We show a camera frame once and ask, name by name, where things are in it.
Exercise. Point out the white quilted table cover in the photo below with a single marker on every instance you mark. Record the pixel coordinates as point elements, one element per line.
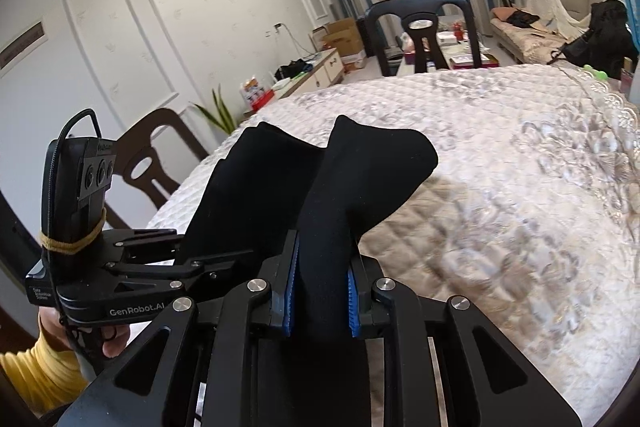
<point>500,207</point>

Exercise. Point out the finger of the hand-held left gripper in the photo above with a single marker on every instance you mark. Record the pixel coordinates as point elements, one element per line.
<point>145,241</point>
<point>200,271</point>

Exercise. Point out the person's left hand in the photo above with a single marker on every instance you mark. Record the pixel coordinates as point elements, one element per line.
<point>50,329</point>

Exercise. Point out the green potted plant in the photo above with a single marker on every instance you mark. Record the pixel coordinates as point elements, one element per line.
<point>217,114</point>

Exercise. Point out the white sofa throw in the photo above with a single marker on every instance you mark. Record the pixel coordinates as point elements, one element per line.
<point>555,12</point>

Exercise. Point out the pink cushion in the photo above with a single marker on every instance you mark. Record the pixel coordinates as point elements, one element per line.
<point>502,13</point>

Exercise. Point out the black backpack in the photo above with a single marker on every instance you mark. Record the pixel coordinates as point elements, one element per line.
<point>607,32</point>

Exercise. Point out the black pants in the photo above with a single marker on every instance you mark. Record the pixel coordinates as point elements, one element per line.
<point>350,167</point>

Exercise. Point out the small green toy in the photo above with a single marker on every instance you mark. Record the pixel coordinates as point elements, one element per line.
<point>595,72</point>

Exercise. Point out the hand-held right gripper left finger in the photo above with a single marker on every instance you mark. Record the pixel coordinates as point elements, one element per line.
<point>290,292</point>

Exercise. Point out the white wooden cabinet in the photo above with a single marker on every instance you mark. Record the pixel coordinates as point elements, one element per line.
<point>320,73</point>

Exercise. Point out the brown cardboard box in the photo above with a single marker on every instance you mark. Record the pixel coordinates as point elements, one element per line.
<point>342,36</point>

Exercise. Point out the dark brown chair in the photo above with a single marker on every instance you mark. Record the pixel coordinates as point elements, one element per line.
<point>165,127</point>
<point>386,12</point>

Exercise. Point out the black bundle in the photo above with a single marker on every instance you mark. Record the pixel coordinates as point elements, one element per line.
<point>294,69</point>

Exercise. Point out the dark cloth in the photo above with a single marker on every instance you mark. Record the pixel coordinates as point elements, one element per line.
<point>525,18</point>

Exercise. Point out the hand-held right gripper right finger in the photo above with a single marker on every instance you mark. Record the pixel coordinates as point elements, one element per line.
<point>354,302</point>

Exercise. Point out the white and red box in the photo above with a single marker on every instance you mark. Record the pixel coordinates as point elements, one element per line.
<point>354,59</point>

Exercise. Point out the red and white packet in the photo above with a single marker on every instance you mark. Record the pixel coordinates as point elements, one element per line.
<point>256,94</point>

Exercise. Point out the cluttered coffee table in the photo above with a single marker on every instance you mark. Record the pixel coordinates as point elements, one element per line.
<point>460,54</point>

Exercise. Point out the yellow rubber band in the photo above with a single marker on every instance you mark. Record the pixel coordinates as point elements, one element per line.
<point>75,244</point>

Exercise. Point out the beige sofa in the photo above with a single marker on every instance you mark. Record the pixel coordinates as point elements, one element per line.
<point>520,42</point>

